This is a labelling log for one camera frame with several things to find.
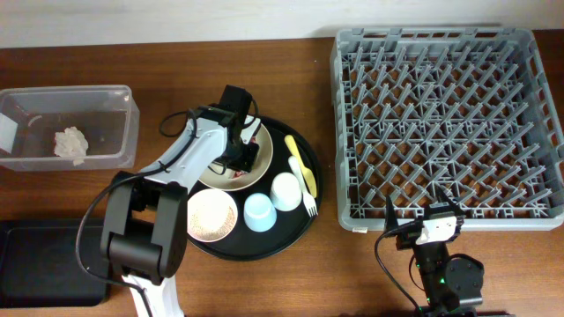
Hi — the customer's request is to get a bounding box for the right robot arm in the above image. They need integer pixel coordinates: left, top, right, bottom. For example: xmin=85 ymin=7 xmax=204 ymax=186
xmin=375 ymin=188 xmax=485 ymax=316

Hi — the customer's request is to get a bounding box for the red snack wrapper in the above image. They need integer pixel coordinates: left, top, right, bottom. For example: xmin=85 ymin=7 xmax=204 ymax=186
xmin=232 ymin=171 xmax=248 ymax=179

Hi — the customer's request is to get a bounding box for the white label on bin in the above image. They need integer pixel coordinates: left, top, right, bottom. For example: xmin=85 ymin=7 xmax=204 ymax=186
xmin=0 ymin=114 xmax=18 ymax=153

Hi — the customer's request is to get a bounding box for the white cup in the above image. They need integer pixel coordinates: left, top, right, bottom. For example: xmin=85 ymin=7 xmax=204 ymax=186
xmin=270 ymin=172 xmax=302 ymax=211

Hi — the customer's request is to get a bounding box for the round black tray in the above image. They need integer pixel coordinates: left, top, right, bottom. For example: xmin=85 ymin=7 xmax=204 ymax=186
xmin=187 ymin=116 xmax=323 ymax=262

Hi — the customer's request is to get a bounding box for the black rectangular waste tray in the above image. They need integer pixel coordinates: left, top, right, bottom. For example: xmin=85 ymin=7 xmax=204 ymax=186
xmin=1 ymin=219 xmax=109 ymax=308

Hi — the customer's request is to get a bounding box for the pink bowl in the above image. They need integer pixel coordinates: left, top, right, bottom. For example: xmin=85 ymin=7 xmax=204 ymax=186
xmin=187 ymin=188 xmax=239 ymax=242

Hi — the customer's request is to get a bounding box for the light blue cup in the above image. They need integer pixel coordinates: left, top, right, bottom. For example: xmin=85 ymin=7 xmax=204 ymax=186
xmin=243 ymin=193 xmax=277 ymax=232

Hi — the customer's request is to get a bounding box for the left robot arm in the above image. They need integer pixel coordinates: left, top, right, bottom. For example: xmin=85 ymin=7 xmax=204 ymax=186
xmin=100 ymin=85 xmax=260 ymax=316

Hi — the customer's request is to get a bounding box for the grey dishwasher rack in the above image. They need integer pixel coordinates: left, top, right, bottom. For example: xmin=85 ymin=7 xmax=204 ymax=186
xmin=330 ymin=27 xmax=563 ymax=232

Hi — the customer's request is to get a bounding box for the clear plastic waste bin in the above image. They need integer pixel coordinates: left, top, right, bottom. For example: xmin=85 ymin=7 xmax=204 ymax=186
xmin=1 ymin=85 xmax=140 ymax=172

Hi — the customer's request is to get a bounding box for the yellow plastic knife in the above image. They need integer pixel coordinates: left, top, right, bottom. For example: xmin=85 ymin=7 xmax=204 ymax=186
xmin=284 ymin=135 xmax=318 ymax=198

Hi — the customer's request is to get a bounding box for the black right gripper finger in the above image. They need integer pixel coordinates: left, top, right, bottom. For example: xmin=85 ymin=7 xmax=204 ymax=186
xmin=435 ymin=187 xmax=463 ymax=216
xmin=384 ymin=195 xmax=398 ymax=232

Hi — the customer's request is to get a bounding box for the white plastic fork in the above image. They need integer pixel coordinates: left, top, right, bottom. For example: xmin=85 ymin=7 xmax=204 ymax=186
xmin=288 ymin=156 xmax=318 ymax=217

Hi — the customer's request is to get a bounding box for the beige bowl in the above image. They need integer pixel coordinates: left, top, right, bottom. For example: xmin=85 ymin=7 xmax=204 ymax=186
xmin=199 ymin=122 xmax=273 ymax=191

